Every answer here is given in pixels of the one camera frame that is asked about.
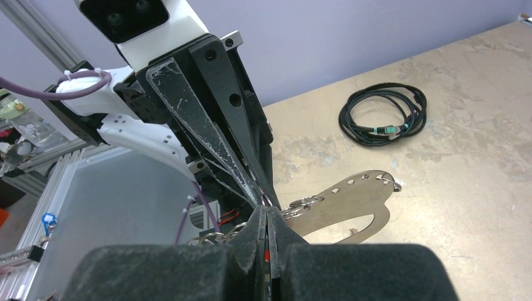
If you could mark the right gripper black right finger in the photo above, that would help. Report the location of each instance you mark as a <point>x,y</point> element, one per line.
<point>353,272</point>

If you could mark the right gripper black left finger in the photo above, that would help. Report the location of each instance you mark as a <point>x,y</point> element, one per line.
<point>230,271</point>

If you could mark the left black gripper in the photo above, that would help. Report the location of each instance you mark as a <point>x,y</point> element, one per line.
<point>202,92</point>

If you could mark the metal keyring plate with rings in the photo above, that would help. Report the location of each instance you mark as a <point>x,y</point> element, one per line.
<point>361,194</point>

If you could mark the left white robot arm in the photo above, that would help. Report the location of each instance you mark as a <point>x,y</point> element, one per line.
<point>104,118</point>

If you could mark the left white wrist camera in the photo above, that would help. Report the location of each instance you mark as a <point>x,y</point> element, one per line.
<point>144,30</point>

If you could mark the aluminium frame extrusion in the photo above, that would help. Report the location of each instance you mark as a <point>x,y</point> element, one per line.
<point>16,284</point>

